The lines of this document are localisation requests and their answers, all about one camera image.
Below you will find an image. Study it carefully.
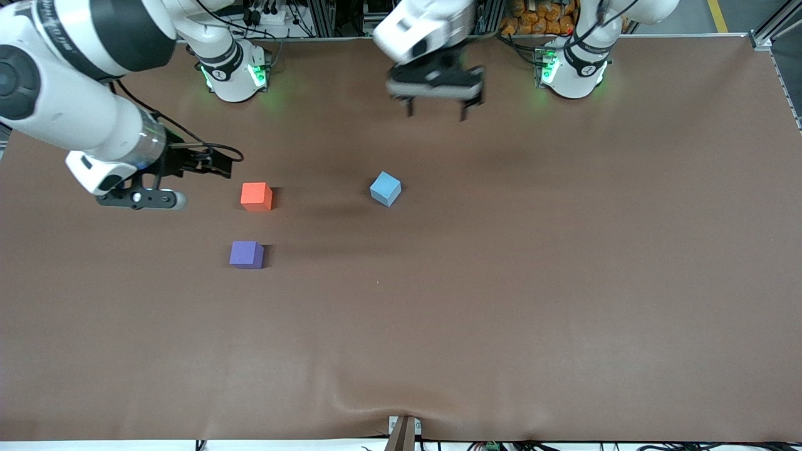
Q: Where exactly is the brown table mat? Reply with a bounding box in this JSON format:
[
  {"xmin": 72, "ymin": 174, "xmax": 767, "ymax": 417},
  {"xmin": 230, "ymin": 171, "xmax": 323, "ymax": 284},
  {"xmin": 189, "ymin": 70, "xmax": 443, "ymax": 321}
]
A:
[{"xmin": 0, "ymin": 34, "xmax": 802, "ymax": 442}]

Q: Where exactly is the white power strip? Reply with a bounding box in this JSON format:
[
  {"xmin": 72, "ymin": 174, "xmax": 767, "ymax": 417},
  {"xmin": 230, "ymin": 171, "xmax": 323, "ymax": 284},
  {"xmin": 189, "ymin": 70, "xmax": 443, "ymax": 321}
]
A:
[{"xmin": 241, "ymin": 3, "xmax": 301, "ymax": 29}]

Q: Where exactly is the aluminium frame profile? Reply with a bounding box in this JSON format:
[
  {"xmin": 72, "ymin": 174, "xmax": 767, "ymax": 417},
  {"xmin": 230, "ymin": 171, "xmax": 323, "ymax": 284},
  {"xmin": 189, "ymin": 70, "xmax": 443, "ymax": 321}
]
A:
[{"xmin": 751, "ymin": 0, "xmax": 802, "ymax": 51}]

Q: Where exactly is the brown stand post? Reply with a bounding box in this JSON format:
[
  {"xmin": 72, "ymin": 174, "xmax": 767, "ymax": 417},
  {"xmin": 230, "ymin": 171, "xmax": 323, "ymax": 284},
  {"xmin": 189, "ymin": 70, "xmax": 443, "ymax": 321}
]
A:
[{"xmin": 385, "ymin": 415, "xmax": 422, "ymax": 451}]

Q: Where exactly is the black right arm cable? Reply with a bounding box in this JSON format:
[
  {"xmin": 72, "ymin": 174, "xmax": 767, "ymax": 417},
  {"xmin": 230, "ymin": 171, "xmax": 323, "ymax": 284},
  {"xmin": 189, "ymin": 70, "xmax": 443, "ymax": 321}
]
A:
[{"xmin": 110, "ymin": 78, "xmax": 245, "ymax": 165}]

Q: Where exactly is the purple foam block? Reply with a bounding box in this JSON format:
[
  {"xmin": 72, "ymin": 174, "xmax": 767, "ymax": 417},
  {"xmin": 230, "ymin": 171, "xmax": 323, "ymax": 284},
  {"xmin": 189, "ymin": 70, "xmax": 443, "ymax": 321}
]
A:
[{"xmin": 229, "ymin": 241, "xmax": 265, "ymax": 270}]

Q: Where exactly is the orange foam block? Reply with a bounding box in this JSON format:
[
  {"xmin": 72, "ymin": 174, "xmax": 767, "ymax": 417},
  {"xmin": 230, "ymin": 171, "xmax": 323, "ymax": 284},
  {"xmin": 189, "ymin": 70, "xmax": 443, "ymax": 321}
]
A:
[{"xmin": 241, "ymin": 182, "xmax": 274, "ymax": 212}]

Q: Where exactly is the orange packaged goods pile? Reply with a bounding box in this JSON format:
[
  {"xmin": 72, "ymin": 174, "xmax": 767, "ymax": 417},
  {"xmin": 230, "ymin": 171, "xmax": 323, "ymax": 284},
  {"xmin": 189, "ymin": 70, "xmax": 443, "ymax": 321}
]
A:
[{"xmin": 500, "ymin": 0, "xmax": 577, "ymax": 36}]

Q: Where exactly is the light blue foam block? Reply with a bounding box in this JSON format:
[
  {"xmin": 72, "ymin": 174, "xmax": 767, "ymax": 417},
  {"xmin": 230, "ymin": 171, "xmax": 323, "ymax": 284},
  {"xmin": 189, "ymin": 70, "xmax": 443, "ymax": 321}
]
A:
[{"xmin": 369, "ymin": 171, "xmax": 402, "ymax": 208}]

